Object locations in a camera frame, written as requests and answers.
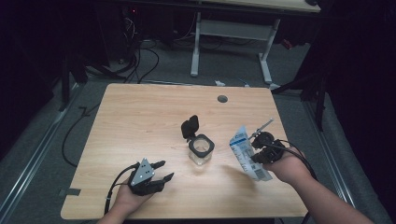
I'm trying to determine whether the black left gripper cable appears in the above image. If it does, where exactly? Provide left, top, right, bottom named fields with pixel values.
left=104, top=161, right=139, bottom=217

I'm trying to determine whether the black metal stand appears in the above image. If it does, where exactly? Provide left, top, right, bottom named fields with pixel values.
left=270, top=71, right=328, bottom=132
left=59, top=52, right=90, bottom=112

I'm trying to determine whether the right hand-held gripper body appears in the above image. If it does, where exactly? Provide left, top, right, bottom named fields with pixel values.
left=247, top=117, right=286, bottom=165

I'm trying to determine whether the person's right hand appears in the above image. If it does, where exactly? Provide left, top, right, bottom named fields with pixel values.
left=264, top=147, right=314, bottom=187

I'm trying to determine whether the white metal desk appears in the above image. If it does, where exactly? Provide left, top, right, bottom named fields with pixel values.
left=190, top=0, right=321, bottom=90

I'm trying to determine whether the looped black floor cable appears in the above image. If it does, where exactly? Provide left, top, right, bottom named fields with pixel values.
left=136, top=46, right=161, bottom=84

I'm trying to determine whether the bundle of black cables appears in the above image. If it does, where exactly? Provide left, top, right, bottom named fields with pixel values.
left=83, top=15, right=141, bottom=83

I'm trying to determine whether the dark equipment with red light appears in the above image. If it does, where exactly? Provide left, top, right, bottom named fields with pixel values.
left=120, top=6, right=143, bottom=41

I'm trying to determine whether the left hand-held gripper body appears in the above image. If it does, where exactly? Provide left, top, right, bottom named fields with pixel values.
left=127, top=157, right=166, bottom=198

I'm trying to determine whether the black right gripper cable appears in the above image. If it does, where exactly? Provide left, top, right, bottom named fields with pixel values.
left=270, top=139, right=319, bottom=224

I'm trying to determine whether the long black floor cable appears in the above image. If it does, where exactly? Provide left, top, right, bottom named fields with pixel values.
left=61, top=102, right=102, bottom=168

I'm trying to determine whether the person's left hand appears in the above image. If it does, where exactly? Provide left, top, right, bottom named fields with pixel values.
left=111, top=182, right=154, bottom=217

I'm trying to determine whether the glass jar with black lid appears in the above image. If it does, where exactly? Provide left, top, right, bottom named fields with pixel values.
left=180, top=114, right=217, bottom=166

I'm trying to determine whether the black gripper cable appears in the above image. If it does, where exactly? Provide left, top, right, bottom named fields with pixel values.
left=270, top=139, right=319, bottom=224
left=104, top=161, right=139, bottom=217

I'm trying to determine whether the white and blue milk pouch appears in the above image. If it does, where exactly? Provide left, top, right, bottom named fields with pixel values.
left=229, top=124, right=274, bottom=182

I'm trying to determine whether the metal floor rail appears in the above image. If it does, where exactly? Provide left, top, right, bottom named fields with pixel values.
left=303, top=101, right=356, bottom=208
left=0, top=82, right=83, bottom=224

